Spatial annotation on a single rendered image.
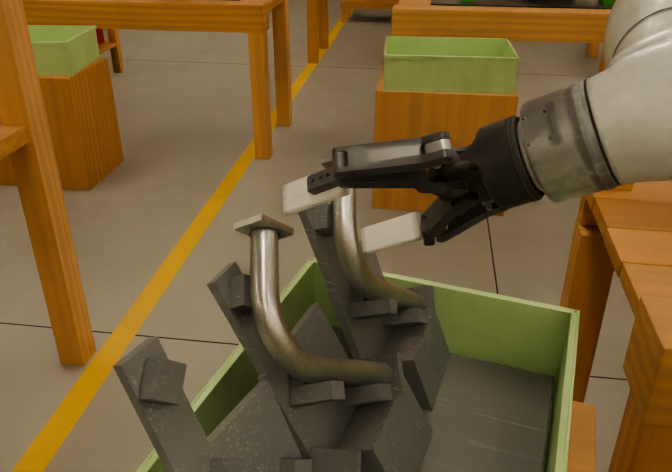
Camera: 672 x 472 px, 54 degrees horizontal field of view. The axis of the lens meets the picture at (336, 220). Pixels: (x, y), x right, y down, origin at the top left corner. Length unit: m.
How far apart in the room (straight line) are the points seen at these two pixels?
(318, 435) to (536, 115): 0.44
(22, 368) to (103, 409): 0.40
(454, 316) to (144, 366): 0.56
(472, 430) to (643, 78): 0.56
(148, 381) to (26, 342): 2.11
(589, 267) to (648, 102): 1.20
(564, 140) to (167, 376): 0.37
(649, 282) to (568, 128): 0.76
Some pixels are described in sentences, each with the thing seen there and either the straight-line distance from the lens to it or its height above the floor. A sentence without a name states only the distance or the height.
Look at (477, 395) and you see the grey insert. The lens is 0.99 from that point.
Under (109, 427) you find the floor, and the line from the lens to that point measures 2.24.
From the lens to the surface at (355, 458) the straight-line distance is 0.73.
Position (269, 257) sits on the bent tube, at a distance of 0.69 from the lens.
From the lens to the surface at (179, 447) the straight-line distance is 0.63.
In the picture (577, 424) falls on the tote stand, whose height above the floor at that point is 0.79.
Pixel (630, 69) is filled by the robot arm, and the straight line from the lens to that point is 0.54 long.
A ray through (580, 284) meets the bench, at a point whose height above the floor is 0.62.
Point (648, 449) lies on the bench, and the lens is 1.21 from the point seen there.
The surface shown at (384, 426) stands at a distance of 0.81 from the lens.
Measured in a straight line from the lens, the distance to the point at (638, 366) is 1.18.
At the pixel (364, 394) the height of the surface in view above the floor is 0.95.
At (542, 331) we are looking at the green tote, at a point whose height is 0.92.
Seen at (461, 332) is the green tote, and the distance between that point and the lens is 1.04.
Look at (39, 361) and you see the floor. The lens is 2.58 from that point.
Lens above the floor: 1.50
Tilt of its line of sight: 27 degrees down
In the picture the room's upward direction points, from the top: straight up
